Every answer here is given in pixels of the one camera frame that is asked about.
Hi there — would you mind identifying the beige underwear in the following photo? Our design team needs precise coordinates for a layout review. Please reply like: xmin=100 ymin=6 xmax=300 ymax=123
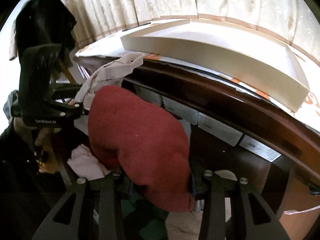
xmin=74 ymin=53 xmax=144 ymax=110

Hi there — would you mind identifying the cream floral curtain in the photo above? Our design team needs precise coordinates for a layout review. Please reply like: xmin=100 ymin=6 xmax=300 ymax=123
xmin=65 ymin=0 xmax=319 ymax=63

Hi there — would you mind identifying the white patterned dresser cover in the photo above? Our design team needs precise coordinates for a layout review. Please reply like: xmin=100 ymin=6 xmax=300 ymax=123
xmin=77 ymin=19 xmax=319 ymax=129

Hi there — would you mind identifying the pink cloth in drawer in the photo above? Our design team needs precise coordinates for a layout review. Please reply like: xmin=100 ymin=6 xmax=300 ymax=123
xmin=67 ymin=144 xmax=110 ymax=180

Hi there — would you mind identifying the shallow beige cardboard tray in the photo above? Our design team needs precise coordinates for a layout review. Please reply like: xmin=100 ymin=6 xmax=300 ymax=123
xmin=121 ymin=19 xmax=310 ymax=113

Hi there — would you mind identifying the red underwear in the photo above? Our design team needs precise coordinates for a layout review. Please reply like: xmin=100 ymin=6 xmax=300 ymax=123
xmin=87 ymin=86 xmax=194 ymax=212

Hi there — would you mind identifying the dark wooden dresser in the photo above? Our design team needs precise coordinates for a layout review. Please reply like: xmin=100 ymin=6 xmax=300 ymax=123
xmin=73 ymin=53 xmax=320 ymax=240

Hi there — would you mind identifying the black coat on rack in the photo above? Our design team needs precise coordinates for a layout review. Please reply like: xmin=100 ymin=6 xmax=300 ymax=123
xmin=15 ymin=0 xmax=78 ymax=63

